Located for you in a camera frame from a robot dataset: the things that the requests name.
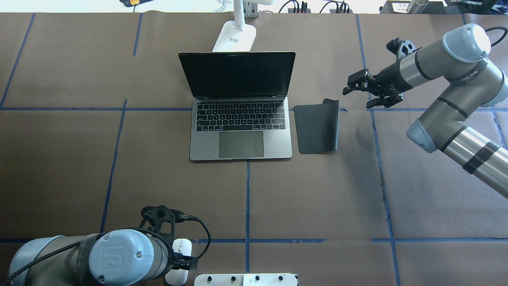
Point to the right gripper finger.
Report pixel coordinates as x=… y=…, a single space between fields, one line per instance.
x=385 y=101
x=362 y=81

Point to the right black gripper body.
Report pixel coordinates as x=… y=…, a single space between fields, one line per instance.
x=389 y=77

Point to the black mouse pad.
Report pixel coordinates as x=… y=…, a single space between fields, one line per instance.
x=317 y=127

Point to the grey laptop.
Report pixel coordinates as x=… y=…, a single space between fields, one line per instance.
x=240 y=108

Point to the white computer mouse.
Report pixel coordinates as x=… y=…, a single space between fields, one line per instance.
x=178 y=275

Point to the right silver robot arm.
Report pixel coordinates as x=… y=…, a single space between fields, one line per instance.
x=460 y=57

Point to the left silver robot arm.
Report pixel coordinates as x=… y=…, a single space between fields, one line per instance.
x=117 y=258

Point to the white desk lamp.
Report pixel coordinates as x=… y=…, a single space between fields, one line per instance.
x=236 y=35

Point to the metal cylinder weight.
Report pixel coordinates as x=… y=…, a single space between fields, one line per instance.
x=417 y=6

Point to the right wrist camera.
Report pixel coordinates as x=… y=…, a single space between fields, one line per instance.
x=401 y=48

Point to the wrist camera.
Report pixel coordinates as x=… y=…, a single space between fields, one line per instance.
x=401 y=48
x=157 y=216

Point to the white pole base plate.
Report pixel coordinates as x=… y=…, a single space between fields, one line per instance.
x=247 y=279

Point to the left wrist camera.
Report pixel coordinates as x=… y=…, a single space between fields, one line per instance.
x=157 y=216

